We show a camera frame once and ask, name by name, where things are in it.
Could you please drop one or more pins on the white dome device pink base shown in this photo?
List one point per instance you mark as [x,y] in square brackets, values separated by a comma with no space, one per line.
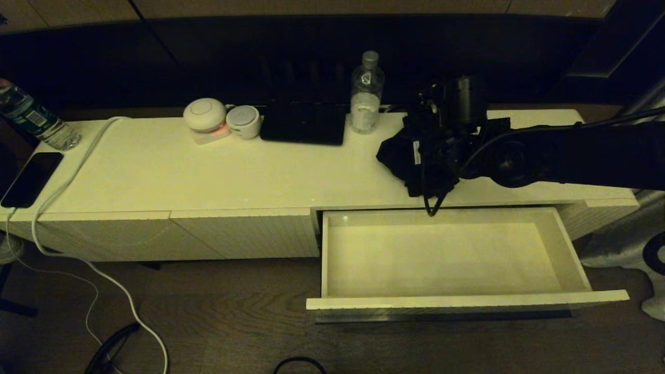
[205,115]

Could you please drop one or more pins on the water bottle with green label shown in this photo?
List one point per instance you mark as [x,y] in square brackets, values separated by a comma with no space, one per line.
[36,119]

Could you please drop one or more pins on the clear bottle with grey cap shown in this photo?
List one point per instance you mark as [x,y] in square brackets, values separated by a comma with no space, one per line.
[366,98]

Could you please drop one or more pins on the small white round speaker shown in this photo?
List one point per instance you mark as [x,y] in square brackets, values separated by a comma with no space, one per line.
[243,121]

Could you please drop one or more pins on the black umbrella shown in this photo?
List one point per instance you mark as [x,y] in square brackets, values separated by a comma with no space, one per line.
[395,153]

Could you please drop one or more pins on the grey curtain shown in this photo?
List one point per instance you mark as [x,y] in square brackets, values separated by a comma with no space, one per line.
[623,244]

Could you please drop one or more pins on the white low cabinet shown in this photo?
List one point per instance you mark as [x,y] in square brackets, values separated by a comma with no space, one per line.
[208,171]

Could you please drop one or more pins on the black smartphone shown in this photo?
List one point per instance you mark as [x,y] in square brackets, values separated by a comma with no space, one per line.
[32,179]

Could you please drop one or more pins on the black flat set-top box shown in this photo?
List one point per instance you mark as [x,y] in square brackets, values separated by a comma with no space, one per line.
[304,124]

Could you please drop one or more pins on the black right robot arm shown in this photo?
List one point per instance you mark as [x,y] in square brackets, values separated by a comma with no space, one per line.
[571,156]

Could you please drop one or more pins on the pale round floor object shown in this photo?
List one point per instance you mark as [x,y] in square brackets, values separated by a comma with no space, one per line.
[9,249]

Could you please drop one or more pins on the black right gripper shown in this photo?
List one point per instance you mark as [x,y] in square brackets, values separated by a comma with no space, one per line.
[434,156]

